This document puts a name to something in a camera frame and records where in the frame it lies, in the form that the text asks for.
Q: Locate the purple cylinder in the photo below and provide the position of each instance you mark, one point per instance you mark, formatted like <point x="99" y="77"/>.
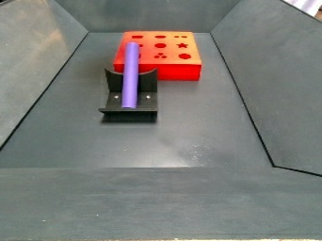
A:
<point x="130" y="76"/>

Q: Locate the black angled cradle stand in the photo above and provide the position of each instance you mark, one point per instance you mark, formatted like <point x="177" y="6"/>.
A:
<point x="146" y="111"/>

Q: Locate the red foam shape block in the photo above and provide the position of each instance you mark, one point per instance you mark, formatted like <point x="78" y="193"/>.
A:
<point x="168" y="51"/>

